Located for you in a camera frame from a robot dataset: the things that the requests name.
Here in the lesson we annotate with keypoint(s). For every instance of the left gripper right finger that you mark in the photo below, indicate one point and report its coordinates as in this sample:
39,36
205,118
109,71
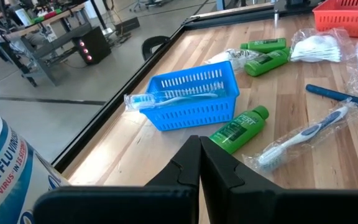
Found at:
244,205

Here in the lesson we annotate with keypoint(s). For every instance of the blue plastic basket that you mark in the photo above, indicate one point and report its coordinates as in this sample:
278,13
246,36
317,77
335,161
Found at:
191,116

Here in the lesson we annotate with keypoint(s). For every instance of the black computer tower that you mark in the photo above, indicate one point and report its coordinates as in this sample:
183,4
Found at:
92,45

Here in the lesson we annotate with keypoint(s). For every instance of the bag of cotton swabs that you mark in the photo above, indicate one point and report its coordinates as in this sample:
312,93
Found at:
315,48

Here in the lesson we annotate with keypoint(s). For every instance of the wooden top grey desk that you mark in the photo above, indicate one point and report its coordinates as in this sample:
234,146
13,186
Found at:
51,46

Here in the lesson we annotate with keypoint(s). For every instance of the green shampoo bottle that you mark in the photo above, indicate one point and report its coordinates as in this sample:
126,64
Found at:
266,62
264,45
241,129

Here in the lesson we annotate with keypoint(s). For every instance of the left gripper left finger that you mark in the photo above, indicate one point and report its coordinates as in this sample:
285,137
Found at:
166,202

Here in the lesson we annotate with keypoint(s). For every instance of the yellow disinfecting wipes canister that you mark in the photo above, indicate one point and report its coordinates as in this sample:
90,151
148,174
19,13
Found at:
5,168

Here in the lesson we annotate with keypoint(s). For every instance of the black floor box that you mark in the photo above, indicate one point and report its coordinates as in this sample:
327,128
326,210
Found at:
126,25

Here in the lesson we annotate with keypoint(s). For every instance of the white printed plastic bag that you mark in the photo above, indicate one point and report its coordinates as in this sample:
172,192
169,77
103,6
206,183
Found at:
228,56

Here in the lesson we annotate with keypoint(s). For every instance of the orange plastic basket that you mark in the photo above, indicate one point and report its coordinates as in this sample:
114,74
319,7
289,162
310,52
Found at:
346,18

